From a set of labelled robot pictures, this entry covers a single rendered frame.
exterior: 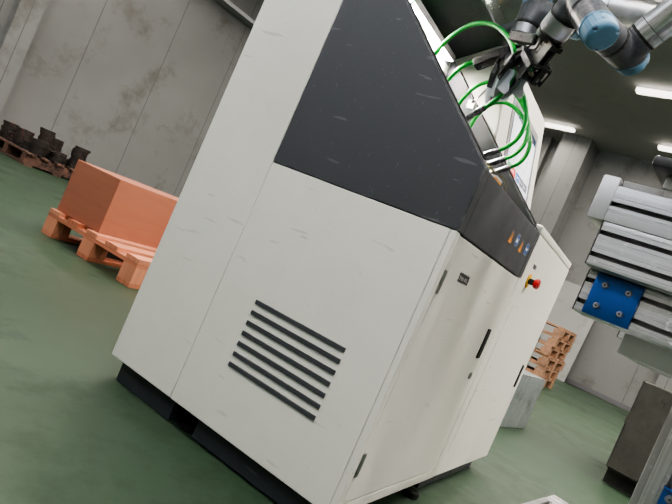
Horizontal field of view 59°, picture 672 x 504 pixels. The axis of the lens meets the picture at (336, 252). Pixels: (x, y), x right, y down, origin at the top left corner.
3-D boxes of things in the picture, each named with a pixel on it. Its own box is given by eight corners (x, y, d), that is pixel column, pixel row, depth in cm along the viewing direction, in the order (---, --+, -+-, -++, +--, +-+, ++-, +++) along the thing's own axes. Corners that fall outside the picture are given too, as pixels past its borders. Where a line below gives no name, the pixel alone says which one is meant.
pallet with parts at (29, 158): (47, 165, 860) (60, 133, 859) (88, 188, 779) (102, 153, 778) (-18, 141, 789) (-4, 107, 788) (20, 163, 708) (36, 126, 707)
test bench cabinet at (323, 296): (318, 546, 136) (457, 231, 134) (158, 420, 165) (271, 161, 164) (424, 497, 196) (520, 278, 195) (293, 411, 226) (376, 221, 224)
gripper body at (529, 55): (515, 82, 148) (546, 42, 140) (505, 61, 153) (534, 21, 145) (538, 90, 151) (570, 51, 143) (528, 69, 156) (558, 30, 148)
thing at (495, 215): (462, 235, 138) (490, 172, 138) (446, 229, 140) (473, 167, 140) (518, 276, 191) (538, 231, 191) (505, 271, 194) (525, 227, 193)
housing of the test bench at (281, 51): (159, 420, 166) (374, -75, 163) (100, 374, 180) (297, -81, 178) (371, 405, 286) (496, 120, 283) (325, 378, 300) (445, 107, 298)
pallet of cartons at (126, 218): (188, 267, 472) (213, 211, 472) (275, 315, 426) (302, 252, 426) (36, 230, 354) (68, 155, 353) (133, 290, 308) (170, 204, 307)
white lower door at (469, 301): (343, 505, 137) (462, 236, 136) (336, 499, 139) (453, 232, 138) (435, 470, 193) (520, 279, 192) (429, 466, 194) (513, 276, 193)
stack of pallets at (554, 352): (554, 390, 807) (579, 335, 806) (538, 387, 748) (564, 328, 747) (484, 355, 875) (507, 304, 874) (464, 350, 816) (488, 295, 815)
